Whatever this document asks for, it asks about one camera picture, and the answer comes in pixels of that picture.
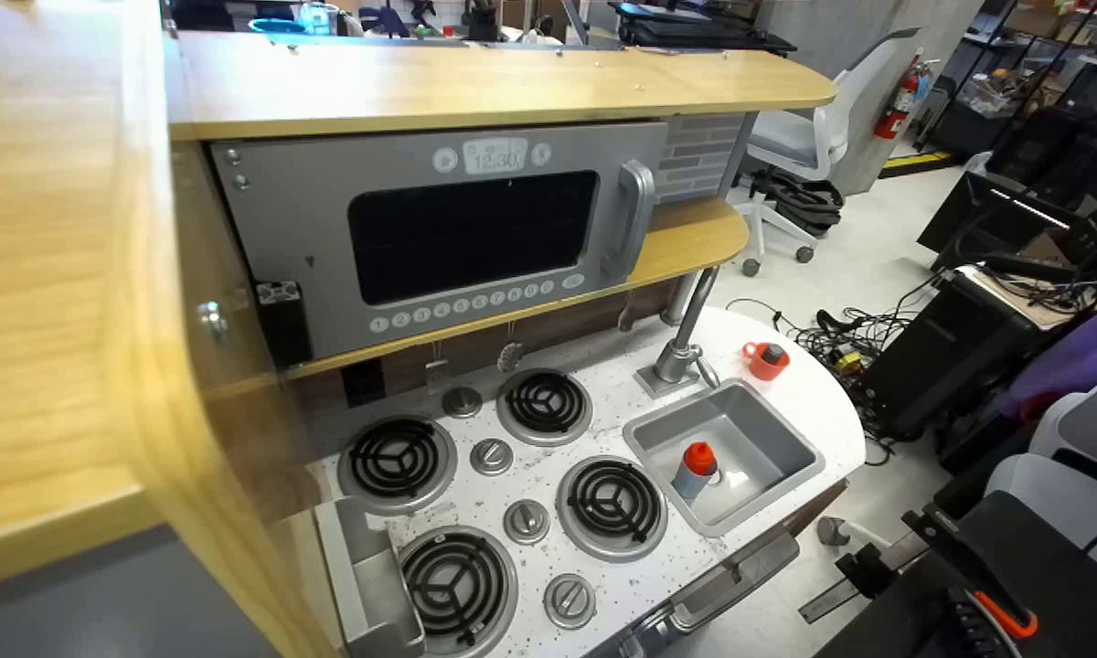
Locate red sauce bottle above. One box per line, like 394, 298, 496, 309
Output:
679, 443, 718, 479

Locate blue cup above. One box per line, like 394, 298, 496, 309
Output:
674, 463, 721, 504

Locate red cup with grey item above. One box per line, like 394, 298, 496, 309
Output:
743, 344, 790, 382

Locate grey toy sink basin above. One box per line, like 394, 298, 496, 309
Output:
622, 382, 823, 539

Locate back right stove burner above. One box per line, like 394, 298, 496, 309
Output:
496, 371, 593, 446

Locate stove burner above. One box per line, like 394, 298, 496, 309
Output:
556, 456, 668, 563
496, 371, 593, 446
404, 526, 520, 658
336, 416, 459, 517

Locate grey toy faucet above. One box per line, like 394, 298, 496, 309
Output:
635, 266, 718, 400

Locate grey toy microwave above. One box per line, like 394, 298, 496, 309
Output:
210, 122, 667, 357

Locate front right stove burner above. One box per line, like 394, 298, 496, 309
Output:
556, 456, 668, 563

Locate back left stove burner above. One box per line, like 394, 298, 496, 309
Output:
336, 416, 459, 517

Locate front left stove burner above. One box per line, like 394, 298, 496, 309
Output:
404, 526, 520, 658

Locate red fire extinguisher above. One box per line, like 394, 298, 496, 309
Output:
876, 56, 926, 138

